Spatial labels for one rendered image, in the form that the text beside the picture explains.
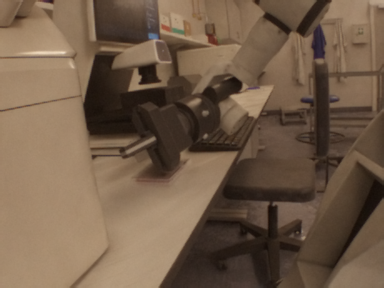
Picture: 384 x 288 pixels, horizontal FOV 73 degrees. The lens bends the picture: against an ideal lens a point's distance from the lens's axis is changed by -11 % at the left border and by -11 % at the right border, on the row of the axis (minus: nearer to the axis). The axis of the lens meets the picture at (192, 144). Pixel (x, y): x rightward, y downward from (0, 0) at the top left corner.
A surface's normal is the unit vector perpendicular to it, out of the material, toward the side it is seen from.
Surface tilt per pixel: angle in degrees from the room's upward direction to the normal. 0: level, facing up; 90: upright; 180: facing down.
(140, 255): 0
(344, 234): 90
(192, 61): 90
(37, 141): 91
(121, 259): 0
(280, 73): 90
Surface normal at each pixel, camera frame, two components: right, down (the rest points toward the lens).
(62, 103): 0.95, -0.03
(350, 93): -0.30, 0.25
